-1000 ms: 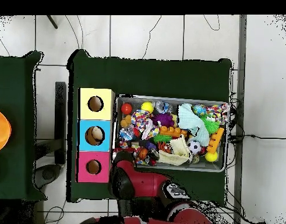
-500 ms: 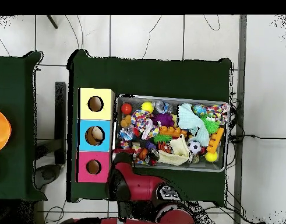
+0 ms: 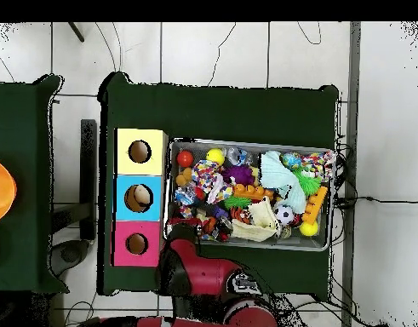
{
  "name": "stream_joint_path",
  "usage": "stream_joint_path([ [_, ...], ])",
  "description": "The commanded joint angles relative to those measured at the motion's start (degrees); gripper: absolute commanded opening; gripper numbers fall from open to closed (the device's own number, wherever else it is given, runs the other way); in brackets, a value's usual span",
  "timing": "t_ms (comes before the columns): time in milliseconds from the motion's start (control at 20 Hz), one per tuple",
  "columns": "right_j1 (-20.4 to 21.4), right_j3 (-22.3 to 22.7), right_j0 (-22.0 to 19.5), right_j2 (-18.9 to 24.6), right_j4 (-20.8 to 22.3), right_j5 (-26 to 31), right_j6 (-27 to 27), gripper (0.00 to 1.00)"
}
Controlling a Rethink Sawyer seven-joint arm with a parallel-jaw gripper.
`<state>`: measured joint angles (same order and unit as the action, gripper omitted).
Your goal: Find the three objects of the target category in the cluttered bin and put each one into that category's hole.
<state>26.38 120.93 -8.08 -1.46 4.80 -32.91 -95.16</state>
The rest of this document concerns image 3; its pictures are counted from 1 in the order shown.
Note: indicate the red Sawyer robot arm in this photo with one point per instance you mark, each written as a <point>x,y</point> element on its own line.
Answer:
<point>208,272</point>

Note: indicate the wooden three-hole box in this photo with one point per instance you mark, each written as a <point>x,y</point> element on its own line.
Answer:
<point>154,167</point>

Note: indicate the crushed soda can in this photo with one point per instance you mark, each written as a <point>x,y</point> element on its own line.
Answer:
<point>225,225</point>

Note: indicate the red orange ball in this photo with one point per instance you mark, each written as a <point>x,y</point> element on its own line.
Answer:
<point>185,158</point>

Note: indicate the yellow ball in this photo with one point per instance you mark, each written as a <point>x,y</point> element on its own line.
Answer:
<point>215,156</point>

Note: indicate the purple knobbly toy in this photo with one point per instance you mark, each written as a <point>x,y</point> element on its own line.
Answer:
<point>241,174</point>

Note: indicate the orange studded building brick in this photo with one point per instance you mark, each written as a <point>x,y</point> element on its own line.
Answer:
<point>253,191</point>

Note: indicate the cream waffle cloth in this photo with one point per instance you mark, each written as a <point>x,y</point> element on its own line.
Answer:
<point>259,221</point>

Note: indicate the small soccer ball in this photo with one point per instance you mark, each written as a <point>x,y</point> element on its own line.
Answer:
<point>284,214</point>

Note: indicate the mint green cloth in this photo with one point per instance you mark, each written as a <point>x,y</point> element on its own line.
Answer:
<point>280,177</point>

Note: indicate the black panel stand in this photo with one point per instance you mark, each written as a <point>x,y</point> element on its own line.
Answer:
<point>88,177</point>

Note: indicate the globe print ball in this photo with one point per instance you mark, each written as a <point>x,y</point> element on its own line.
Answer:
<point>291,160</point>

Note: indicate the green spiky ball with eyes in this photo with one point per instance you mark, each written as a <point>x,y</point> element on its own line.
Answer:
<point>309,182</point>

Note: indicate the dark green side tablecloth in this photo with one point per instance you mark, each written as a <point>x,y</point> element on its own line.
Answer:
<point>21,136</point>

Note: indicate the orange bowl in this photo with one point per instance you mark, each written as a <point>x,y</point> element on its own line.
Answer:
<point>1,190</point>

